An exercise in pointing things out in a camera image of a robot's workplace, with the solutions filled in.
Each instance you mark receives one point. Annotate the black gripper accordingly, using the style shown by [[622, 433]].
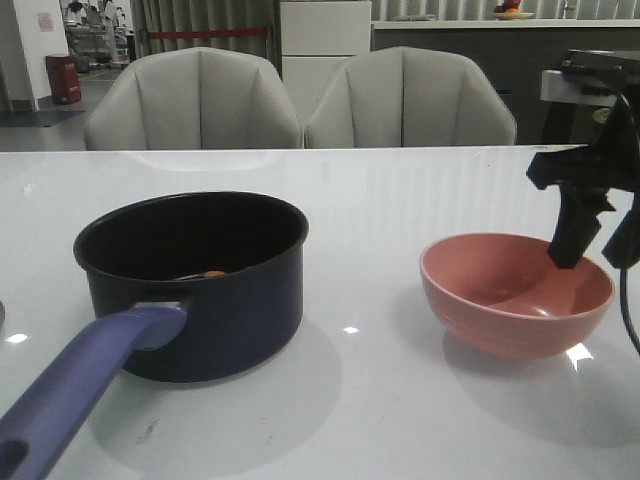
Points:
[[584, 176]]

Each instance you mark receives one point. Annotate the pink plastic bowl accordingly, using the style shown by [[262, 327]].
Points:
[[502, 294]]

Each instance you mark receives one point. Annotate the orange ham slices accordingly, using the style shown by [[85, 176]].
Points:
[[213, 273]]

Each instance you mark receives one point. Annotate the fruit plate on counter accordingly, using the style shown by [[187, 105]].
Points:
[[508, 10]]

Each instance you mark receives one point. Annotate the right grey upholstered chair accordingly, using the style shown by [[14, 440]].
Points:
[[409, 97]]

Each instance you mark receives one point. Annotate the grey upholstered chair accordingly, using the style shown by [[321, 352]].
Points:
[[195, 98], [409, 97]]

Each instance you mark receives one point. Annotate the white cabinet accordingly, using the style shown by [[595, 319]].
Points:
[[315, 37]]

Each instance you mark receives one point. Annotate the red barrier tape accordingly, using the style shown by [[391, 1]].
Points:
[[208, 34]]

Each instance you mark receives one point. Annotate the left grey upholstered chair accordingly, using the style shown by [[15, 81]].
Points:
[[195, 98]]

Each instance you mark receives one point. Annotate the red trash bin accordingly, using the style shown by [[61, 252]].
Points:
[[63, 79]]

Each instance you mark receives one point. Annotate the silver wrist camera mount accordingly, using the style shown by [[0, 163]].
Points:
[[591, 77]]

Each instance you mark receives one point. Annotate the dark blue saucepan purple handle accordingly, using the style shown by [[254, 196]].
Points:
[[157, 317]]

